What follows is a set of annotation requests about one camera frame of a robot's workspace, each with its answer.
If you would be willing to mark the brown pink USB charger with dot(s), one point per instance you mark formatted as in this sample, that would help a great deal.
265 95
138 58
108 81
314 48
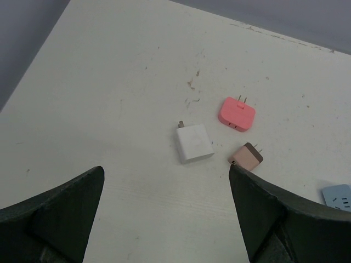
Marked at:
247 156

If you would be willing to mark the light blue power strip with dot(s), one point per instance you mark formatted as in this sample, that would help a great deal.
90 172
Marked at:
337 197

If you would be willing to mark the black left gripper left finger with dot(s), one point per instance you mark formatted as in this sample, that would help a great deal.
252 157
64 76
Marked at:
55 225

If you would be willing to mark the pink adapter plug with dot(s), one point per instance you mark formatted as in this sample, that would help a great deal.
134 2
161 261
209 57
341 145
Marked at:
236 114

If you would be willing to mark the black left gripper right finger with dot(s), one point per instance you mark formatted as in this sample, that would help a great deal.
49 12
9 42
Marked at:
280 226

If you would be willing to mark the white USB charger plug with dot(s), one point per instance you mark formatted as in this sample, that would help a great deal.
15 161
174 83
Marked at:
193 143

